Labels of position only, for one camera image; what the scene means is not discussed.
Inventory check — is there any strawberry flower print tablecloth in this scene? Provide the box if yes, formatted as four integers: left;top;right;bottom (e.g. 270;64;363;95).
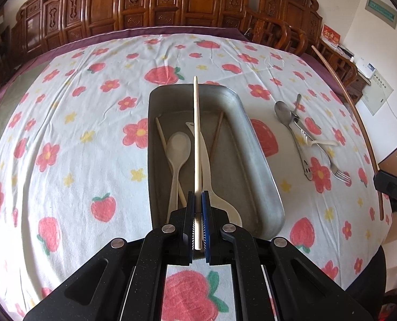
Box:
0;33;397;321

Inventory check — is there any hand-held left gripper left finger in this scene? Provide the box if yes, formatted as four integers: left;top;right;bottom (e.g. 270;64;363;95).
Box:
25;190;196;321

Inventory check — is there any wooden side table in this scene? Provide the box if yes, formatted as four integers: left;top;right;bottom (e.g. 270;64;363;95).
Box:
319;38;369;97

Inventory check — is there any small metal utensil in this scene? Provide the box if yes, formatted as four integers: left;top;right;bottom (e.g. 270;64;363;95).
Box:
291;94;303;117

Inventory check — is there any metal spoon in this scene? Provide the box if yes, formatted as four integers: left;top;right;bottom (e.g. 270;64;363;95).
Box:
274;100;314;182

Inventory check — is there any white telephone unit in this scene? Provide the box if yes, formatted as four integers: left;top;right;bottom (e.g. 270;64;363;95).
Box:
356;57;376;78

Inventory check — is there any white plastic spoon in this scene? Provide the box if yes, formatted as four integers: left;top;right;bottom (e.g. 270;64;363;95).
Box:
167;131;192;223

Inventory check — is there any white electrical wall cabinet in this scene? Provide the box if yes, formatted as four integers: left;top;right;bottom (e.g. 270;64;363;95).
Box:
361;70;394;116

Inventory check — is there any light wooden chopstick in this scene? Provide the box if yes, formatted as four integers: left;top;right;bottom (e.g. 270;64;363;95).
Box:
192;76;203;251

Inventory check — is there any white wall cable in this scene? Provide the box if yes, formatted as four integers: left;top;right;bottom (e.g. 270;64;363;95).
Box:
386;100;397;141

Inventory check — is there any carved wooden sofa bench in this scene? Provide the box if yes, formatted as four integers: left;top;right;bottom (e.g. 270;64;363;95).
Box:
9;0;253;71

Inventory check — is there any white plastic rice paddle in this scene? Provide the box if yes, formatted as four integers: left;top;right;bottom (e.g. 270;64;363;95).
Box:
185;122;243;228

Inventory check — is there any green framed wall panel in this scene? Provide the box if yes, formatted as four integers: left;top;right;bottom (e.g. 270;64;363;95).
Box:
365;0;397;29

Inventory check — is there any metal fork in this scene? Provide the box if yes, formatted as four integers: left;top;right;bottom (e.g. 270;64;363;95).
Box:
292;117;352;185

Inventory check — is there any person's dark clothing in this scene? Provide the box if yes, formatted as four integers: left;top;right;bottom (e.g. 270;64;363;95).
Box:
344;246;397;321

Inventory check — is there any carved wooden armchair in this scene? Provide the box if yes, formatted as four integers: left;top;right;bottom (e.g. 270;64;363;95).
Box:
242;0;358;87

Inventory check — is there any red gift box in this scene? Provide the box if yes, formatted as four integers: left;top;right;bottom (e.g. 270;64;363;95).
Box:
320;24;340;45

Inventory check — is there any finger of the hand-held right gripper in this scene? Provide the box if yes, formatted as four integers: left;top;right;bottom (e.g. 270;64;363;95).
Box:
373;170;397;195

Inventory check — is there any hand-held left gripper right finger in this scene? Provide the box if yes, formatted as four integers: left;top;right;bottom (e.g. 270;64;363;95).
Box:
201;190;375;321

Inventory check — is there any small white plastic fork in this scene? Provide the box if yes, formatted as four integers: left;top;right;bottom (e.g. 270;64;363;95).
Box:
299;139;339;148

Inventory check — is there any rectangular metal tray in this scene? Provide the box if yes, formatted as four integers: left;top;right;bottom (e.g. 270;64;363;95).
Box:
147;84;285;241

